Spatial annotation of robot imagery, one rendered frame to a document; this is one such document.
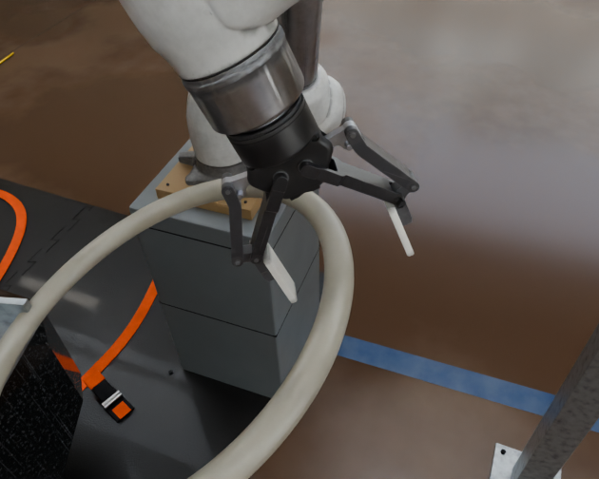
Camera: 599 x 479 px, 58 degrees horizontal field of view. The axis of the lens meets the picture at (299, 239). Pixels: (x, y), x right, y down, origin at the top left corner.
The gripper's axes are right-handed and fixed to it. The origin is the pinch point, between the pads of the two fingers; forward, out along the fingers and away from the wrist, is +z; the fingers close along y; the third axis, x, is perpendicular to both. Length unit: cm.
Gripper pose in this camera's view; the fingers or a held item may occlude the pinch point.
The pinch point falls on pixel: (345, 263)
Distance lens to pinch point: 58.8
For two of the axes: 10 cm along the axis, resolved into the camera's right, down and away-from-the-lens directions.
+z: 4.1, 6.8, 6.0
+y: -9.1, 3.8, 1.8
